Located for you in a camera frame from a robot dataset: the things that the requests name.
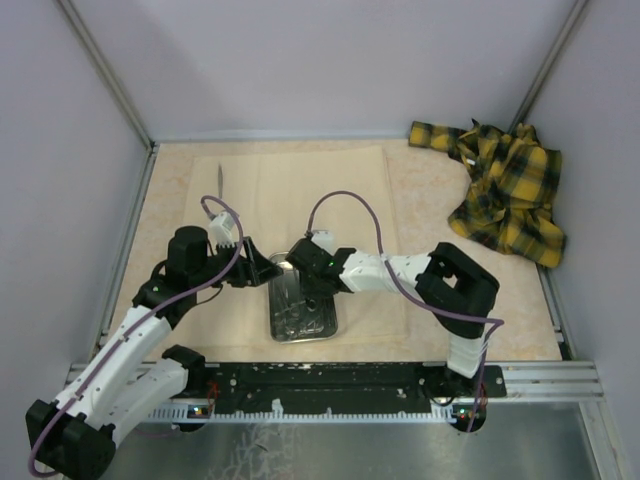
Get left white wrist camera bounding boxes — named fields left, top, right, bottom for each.
left=208, top=211, right=237, bottom=250

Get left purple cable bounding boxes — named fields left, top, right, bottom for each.
left=27, top=194, right=245, bottom=475

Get purple cable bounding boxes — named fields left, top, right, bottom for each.
left=305, top=190, right=505, bottom=434
left=27, top=194, right=245, bottom=475

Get steel forceps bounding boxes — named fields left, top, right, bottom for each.
left=272, top=286, right=303, bottom=341

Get steel tweezers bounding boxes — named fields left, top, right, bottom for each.
left=217, top=164, right=224, bottom=199

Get beige cloth wrap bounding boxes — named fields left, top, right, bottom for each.
left=174, top=146, right=398, bottom=349

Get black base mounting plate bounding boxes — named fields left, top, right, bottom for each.
left=183, top=362, right=506, bottom=414

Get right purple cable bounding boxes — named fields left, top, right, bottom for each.
left=305, top=190, right=505, bottom=434

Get right aluminium corner post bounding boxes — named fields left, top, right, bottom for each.
left=508, top=0, right=591, bottom=133

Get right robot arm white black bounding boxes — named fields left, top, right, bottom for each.
left=286, top=238, right=502, bottom=396

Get aluminium corner post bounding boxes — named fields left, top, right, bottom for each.
left=53, top=0, right=154, bottom=151
left=508, top=0, right=591, bottom=133

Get left aluminium corner post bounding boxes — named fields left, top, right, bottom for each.
left=53, top=0, right=154, bottom=151

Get white slotted cable duct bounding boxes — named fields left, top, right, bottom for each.
left=142, top=399, right=481, bottom=424

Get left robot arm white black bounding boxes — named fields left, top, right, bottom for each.
left=26, top=226, right=283, bottom=479

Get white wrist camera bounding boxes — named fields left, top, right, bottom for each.
left=307, top=230, right=335, bottom=254
left=208, top=211, right=237, bottom=250

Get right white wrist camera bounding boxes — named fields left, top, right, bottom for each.
left=307, top=230, right=335, bottom=254

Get yellow plaid shirt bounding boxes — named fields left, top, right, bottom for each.
left=408, top=120, right=567, bottom=268

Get steel instrument tray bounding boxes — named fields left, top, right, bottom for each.
left=268, top=252, right=338, bottom=344

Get aluminium front rail frame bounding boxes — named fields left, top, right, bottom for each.
left=59, top=359, right=606, bottom=401

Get steel surgical scissors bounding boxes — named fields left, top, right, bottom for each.
left=301, top=298, right=324, bottom=335

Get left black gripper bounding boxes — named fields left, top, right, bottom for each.
left=191, top=236, right=284, bottom=290

